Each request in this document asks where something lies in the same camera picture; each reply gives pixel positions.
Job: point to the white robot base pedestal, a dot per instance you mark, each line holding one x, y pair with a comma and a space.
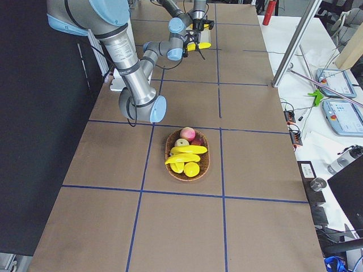
117, 84

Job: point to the blue teach pendant far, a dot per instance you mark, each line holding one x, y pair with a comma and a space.
336, 80

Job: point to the dark purple plum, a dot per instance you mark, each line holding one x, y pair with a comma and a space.
198, 141

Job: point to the black monitor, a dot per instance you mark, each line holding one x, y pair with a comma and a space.
346, 187

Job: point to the white rectangular tray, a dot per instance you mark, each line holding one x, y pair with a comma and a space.
205, 36

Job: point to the black labelled box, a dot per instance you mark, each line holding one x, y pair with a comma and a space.
306, 169

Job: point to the red cylinder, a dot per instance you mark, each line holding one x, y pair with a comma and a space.
269, 12

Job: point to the orange black connector box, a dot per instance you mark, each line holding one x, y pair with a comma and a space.
289, 117

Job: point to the aluminium frame post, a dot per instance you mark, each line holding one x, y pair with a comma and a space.
295, 41

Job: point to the bright yellow-green banana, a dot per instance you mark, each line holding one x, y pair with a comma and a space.
203, 45

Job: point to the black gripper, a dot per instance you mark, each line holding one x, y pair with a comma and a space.
198, 24
191, 38

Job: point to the metal reacher grabber tool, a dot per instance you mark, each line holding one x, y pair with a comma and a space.
312, 79

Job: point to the green handled grabber tool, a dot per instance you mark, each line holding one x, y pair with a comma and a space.
318, 97

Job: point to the blue teach pendant near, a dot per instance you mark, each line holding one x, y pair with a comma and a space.
344, 118

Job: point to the blue teach pendant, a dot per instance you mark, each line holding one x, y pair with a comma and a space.
336, 80
344, 118

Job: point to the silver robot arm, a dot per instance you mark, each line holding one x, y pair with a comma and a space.
109, 21
187, 11

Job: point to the pale green apple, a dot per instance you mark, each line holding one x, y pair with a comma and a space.
181, 142

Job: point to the brown wicker basket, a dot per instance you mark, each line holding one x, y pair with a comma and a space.
204, 163

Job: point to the large yellow banana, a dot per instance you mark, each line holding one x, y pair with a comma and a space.
182, 158

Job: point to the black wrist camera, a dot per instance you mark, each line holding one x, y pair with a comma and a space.
208, 24

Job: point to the yellow banana short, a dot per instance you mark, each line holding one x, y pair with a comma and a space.
189, 149

